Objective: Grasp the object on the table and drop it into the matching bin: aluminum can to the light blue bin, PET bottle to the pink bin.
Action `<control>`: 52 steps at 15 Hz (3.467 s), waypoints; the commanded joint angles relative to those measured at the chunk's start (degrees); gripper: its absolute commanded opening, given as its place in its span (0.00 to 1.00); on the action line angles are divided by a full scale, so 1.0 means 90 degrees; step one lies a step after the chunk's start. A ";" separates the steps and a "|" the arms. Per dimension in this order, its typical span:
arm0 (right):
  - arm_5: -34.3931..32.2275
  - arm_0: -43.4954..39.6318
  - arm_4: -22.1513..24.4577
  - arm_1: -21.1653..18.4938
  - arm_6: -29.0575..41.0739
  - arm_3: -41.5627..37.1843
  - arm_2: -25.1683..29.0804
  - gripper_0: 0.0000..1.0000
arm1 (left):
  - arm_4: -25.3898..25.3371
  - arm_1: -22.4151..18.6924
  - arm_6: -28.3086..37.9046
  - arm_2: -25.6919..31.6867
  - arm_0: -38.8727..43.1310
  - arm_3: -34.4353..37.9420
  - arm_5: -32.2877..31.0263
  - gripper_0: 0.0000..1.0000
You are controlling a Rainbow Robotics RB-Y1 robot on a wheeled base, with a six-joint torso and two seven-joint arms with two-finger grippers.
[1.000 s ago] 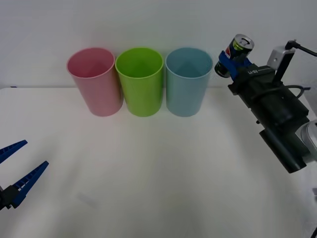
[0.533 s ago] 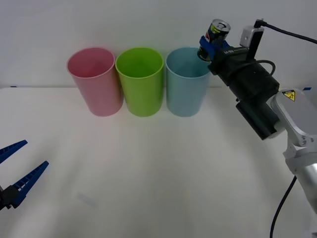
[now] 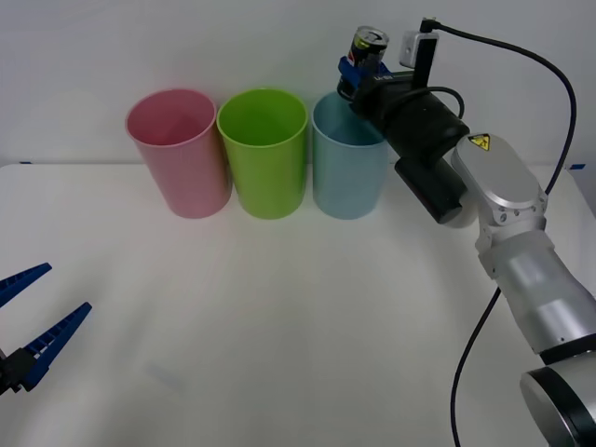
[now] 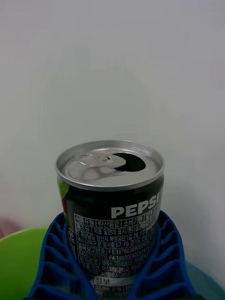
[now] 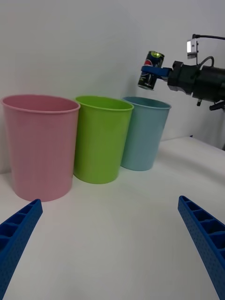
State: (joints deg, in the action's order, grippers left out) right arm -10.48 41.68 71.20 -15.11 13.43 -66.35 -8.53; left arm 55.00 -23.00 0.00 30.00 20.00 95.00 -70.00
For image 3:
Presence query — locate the pale blue plastic waste bin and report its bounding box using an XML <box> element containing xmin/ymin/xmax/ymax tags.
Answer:
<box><xmin>310</xmin><ymin>90</ymin><xmax>390</xmax><ymax>221</ymax></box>

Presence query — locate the pink plastic waste bin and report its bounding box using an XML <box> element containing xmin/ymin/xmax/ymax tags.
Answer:
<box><xmin>124</xmin><ymin>88</ymin><xmax>232</xmax><ymax>220</ymax></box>

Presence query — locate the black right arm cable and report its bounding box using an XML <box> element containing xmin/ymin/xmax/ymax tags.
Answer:
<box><xmin>403</xmin><ymin>16</ymin><xmax>578</xmax><ymax>447</ymax></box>

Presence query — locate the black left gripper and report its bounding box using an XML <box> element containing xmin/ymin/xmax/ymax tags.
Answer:
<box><xmin>0</xmin><ymin>262</ymin><xmax>93</xmax><ymax>398</ymax></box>

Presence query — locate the black drink can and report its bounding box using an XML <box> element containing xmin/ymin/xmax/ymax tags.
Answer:
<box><xmin>341</xmin><ymin>25</ymin><xmax>390</xmax><ymax>102</ymax></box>

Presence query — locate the pale grey right wrist camera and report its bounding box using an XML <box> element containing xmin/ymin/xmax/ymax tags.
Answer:
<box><xmin>399</xmin><ymin>29</ymin><xmax>440</xmax><ymax>88</ymax></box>

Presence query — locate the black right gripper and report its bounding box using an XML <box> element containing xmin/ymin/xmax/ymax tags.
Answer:
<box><xmin>337</xmin><ymin>55</ymin><xmax>430</xmax><ymax>129</ymax></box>

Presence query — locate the green plastic waste bin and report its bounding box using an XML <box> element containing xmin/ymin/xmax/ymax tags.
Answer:
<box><xmin>215</xmin><ymin>88</ymin><xmax>310</xmax><ymax>221</ymax></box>

